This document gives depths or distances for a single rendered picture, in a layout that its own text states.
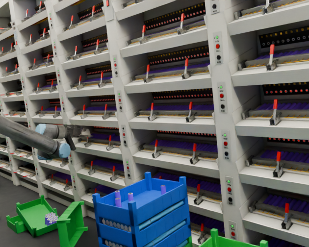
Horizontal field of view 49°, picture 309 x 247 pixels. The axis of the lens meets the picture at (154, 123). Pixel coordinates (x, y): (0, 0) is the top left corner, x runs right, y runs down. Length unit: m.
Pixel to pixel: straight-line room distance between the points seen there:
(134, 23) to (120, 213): 1.13
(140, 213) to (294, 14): 0.81
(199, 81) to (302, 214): 0.65
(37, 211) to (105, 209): 1.48
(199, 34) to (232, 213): 0.75
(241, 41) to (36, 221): 1.84
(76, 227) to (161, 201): 1.26
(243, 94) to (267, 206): 0.46
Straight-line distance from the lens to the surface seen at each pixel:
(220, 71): 1.37
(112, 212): 1.20
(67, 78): 2.46
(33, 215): 2.63
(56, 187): 2.93
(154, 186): 1.44
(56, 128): 2.17
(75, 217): 2.39
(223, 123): 1.39
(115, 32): 1.88
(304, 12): 1.21
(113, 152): 2.04
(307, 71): 1.19
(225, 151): 1.41
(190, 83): 1.48
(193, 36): 1.46
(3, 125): 1.82
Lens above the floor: 0.94
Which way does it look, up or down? 7 degrees down
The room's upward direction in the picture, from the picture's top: 6 degrees counter-clockwise
